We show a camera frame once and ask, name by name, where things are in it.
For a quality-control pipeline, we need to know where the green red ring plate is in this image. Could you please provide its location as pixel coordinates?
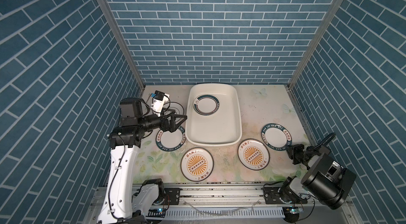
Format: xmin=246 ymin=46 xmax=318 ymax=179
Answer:
xmin=193 ymin=95 xmax=219 ymax=116

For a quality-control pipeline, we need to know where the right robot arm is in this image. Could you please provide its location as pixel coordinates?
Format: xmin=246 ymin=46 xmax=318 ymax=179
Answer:
xmin=278 ymin=144 xmax=357 ymax=210

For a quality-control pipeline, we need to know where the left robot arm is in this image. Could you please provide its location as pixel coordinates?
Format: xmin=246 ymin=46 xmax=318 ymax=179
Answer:
xmin=97 ymin=91 xmax=187 ymax=224

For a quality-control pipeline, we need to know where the white plastic bin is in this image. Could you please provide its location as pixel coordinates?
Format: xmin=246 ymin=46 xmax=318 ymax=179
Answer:
xmin=186 ymin=83 xmax=242 ymax=147

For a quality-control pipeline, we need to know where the white plate thin dark rim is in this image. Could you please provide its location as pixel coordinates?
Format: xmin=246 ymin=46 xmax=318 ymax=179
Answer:
xmin=168 ymin=102 xmax=185 ymax=115

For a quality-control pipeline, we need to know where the left green lettered rim plate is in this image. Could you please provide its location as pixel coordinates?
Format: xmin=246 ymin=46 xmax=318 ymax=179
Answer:
xmin=155 ymin=126 xmax=186 ymax=152

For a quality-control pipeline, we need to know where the green lettered rim plate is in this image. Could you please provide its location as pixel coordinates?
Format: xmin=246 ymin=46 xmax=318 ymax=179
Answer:
xmin=155 ymin=126 xmax=186 ymax=152
xmin=261 ymin=123 xmax=292 ymax=151

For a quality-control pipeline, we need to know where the right green lettered rim plate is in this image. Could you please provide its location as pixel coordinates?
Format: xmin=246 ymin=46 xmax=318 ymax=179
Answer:
xmin=261 ymin=123 xmax=292 ymax=151

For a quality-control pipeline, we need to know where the right orange sunburst plate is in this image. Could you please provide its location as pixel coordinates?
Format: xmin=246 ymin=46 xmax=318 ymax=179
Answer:
xmin=237 ymin=139 xmax=270 ymax=171

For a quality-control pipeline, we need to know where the orange sunburst plate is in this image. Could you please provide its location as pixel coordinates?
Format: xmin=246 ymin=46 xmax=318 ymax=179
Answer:
xmin=180 ymin=147 xmax=214 ymax=182
xmin=237 ymin=139 xmax=270 ymax=171

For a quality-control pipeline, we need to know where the left orange sunburst plate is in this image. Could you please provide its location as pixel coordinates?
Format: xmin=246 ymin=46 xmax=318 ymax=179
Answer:
xmin=180 ymin=147 xmax=214 ymax=182

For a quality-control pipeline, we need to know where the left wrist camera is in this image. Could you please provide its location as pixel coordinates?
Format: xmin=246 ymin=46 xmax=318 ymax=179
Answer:
xmin=151 ymin=90 xmax=170 ymax=117

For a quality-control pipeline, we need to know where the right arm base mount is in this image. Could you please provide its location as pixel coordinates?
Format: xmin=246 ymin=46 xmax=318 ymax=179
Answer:
xmin=263 ymin=184 xmax=308 ymax=205

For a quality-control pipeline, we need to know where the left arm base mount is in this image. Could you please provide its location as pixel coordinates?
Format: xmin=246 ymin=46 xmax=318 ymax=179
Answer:
xmin=135 ymin=187 xmax=181 ymax=206

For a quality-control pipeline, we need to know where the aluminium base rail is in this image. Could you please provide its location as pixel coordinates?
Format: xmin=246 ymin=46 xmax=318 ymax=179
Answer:
xmin=83 ymin=182 xmax=362 ymax=224

